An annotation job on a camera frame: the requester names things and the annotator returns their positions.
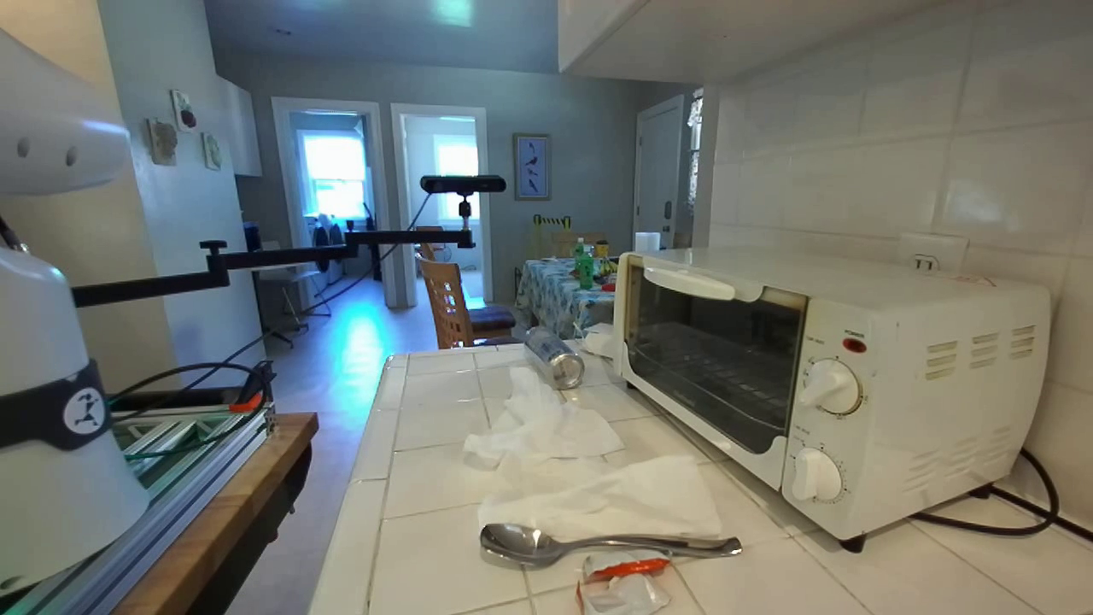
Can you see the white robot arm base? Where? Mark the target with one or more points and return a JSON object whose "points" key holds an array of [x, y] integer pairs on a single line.
{"points": [[65, 486]]}

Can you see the white toaster oven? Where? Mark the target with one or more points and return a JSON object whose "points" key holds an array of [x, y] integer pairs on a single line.
{"points": [[857, 389]]}

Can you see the dining table with cloth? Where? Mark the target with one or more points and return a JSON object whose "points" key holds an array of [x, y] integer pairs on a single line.
{"points": [[556, 298]]}

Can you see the silver metal can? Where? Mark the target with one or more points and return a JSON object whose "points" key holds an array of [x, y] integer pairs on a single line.
{"points": [[558, 364]]}

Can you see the green bottle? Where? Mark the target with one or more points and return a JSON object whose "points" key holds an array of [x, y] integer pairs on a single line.
{"points": [[587, 264]]}

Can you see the wooden chair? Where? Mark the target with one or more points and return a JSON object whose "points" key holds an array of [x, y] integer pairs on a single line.
{"points": [[454, 318]]}

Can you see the crumpled white paper towel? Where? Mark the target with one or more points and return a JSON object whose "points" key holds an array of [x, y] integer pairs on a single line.
{"points": [[540, 420]]}

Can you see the flat white napkin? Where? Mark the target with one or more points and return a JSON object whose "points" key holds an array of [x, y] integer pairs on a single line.
{"points": [[661, 495]]}

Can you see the metal spoon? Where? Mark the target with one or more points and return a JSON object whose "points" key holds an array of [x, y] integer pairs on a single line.
{"points": [[538, 546]]}

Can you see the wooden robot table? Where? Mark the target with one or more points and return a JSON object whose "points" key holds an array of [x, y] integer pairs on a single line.
{"points": [[214, 557]]}

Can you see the framed wall picture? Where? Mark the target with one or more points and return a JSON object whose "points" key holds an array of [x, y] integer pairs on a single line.
{"points": [[531, 156]]}

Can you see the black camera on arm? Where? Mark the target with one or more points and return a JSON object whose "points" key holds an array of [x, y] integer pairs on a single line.
{"points": [[464, 182]]}

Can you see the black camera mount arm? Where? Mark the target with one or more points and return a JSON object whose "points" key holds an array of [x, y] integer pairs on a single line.
{"points": [[221, 264]]}

